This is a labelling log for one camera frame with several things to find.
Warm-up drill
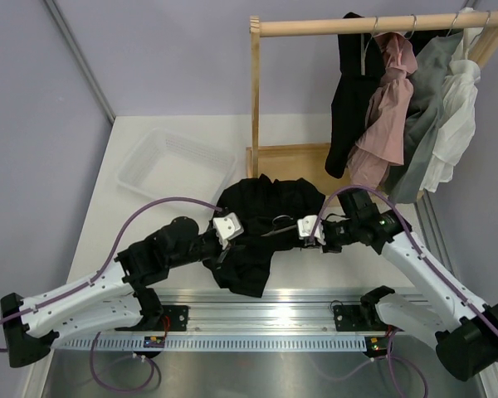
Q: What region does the white plastic basket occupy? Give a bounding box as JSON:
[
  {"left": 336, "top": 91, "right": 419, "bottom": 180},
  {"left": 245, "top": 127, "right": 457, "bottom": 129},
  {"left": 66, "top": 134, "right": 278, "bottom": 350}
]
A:
[{"left": 115, "top": 128, "right": 237, "bottom": 203}]

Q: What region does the aluminium mounting rail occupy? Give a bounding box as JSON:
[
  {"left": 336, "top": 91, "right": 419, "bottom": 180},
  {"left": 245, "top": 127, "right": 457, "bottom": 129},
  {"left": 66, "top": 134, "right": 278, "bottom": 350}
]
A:
[{"left": 39, "top": 288, "right": 491, "bottom": 335}]

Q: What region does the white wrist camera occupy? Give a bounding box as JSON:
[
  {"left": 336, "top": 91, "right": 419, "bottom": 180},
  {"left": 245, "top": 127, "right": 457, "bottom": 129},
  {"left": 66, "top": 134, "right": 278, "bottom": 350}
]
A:
[
  {"left": 212, "top": 212, "right": 244, "bottom": 250},
  {"left": 296, "top": 215, "right": 325, "bottom": 247}
]

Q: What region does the grey hanging garment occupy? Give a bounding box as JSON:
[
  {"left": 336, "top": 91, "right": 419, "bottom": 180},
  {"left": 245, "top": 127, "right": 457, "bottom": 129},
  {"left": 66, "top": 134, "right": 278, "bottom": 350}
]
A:
[{"left": 383, "top": 30, "right": 463, "bottom": 204}]

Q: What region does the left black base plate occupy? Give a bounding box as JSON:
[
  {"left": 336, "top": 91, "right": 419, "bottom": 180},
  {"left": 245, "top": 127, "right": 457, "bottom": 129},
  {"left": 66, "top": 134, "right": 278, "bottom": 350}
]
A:
[{"left": 116, "top": 305, "right": 189, "bottom": 332}]

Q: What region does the white slotted cable duct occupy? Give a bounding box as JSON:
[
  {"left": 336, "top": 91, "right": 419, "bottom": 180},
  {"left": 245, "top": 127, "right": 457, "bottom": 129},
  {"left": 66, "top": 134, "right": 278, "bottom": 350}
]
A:
[{"left": 63, "top": 335, "right": 367, "bottom": 352}]

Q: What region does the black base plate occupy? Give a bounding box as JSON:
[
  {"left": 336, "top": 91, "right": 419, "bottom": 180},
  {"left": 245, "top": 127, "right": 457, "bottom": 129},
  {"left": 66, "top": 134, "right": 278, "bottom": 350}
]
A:
[
  {"left": 116, "top": 305, "right": 189, "bottom": 332},
  {"left": 333, "top": 304, "right": 387, "bottom": 332}
]

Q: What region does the black pleated skirt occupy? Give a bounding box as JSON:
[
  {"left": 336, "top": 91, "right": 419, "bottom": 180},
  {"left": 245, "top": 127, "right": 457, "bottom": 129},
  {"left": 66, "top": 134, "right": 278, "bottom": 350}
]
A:
[{"left": 203, "top": 174, "right": 325, "bottom": 298}]

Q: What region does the wooden clothes rack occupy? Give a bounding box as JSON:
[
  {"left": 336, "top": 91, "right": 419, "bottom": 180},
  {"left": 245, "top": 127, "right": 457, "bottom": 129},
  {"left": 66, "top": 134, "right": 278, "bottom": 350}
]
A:
[{"left": 246, "top": 10, "right": 498, "bottom": 194}]

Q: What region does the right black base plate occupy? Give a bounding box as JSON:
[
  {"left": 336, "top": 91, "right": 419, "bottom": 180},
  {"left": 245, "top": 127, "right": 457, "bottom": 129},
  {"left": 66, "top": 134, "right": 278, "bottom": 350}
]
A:
[{"left": 333, "top": 304, "right": 387, "bottom": 332}]

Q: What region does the white hanging garment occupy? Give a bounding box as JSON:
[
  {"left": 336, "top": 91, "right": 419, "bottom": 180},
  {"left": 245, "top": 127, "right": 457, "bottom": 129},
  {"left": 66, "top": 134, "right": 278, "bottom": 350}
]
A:
[{"left": 420, "top": 27, "right": 482, "bottom": 192}]

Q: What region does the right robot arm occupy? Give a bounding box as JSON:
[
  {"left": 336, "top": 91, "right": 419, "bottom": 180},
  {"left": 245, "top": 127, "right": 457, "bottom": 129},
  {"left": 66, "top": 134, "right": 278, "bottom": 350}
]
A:
[{"left": 297, "top": 185, "right": 498, "bottom": 381}]

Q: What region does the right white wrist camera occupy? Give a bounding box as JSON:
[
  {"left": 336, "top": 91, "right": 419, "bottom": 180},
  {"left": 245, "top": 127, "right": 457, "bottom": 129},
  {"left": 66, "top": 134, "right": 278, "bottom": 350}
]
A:
[{"left": 296, "top": 215, "right": 325, "bottom": 247}]

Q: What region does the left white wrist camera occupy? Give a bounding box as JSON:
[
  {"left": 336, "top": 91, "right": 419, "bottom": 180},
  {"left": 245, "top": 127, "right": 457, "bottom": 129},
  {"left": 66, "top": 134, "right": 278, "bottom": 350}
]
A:
[{"left": 212, "top": 212, "right": 244, "bottom": 250}]

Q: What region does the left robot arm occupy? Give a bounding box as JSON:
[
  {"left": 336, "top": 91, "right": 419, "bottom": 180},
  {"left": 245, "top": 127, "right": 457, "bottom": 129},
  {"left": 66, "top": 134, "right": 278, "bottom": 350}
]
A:
[{"left": 0, "top": 213, "right": 244, "bottom": 368}]

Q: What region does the pink hanging garment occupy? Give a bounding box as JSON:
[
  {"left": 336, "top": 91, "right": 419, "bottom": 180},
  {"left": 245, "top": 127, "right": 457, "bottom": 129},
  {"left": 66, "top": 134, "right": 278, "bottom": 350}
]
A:
[{"left": 347, "top": 32, "right": 417, "bottom": 188}]

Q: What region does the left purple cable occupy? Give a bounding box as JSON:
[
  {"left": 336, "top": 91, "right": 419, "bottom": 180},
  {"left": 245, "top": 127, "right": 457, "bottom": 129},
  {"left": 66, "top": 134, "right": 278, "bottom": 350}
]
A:
[{"left": 0, "top": 197, "right": 225, "bottom": 391}]

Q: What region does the black hanging garment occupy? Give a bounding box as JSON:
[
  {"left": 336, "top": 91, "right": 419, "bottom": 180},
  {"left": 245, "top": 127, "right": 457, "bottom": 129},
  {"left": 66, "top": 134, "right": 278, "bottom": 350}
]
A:
[{"left": 325, "top": 23, "right": 385, "bottom": 178}]

